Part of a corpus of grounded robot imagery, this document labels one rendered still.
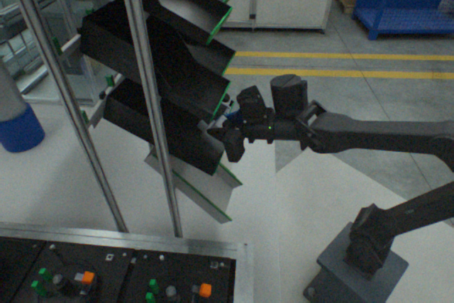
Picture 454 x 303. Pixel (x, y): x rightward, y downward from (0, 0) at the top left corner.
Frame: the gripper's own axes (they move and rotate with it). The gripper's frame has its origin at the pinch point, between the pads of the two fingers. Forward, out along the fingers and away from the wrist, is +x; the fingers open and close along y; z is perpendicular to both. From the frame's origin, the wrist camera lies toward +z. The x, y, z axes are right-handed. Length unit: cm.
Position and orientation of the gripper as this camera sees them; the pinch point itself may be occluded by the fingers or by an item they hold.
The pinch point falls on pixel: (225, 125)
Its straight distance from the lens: 66.3
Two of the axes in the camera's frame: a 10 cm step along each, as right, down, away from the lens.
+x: -8.9, -0.2, 4.5
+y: -3.8, 5.5, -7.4
